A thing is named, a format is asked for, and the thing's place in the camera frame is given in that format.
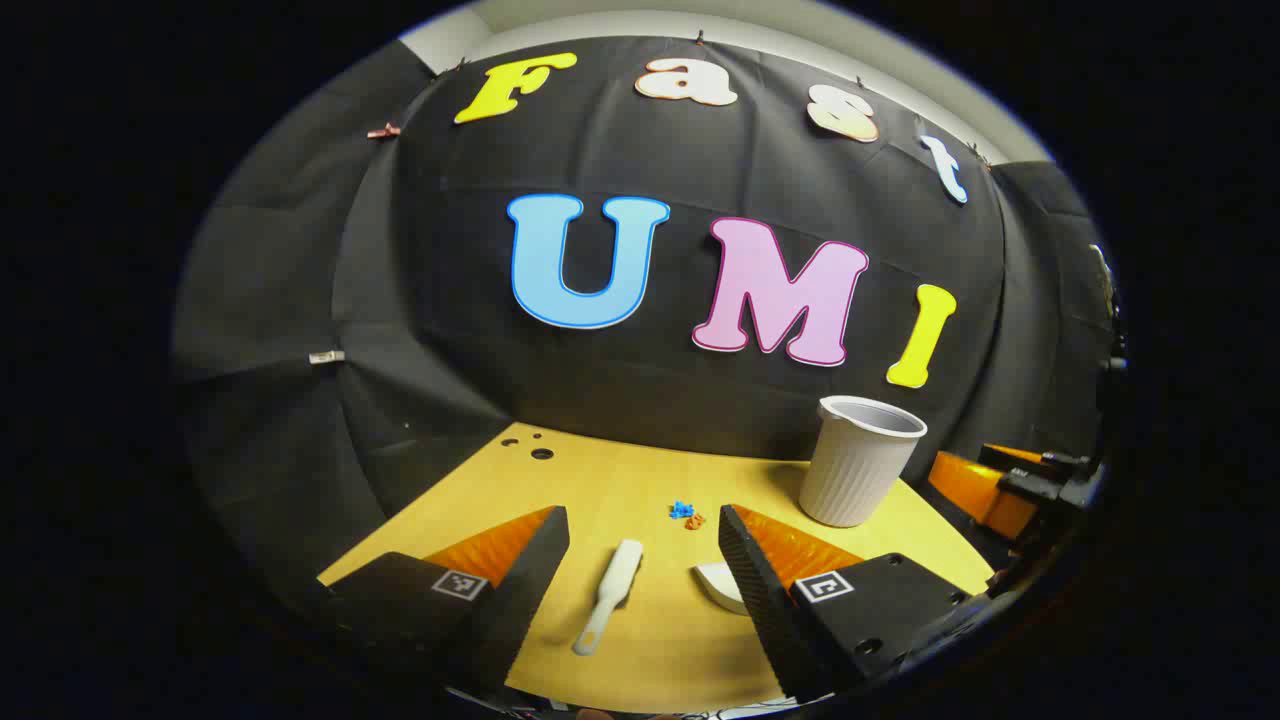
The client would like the white dustpan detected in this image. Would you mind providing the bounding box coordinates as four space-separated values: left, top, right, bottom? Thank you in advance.
695 562 751 616

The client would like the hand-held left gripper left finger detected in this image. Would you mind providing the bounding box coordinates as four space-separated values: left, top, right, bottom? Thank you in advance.
318 505 571 701

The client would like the wooden desktop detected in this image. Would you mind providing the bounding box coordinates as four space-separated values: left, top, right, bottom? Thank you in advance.
318 422 996 715

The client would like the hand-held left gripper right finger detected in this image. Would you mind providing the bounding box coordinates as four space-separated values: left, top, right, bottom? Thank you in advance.
718 504 996 704

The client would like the black backdrop cloth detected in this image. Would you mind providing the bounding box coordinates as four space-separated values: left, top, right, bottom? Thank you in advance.
170 35 1126 611

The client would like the white ribbed garbage bin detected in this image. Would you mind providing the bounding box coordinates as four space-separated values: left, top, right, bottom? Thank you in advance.
798 395 928 529

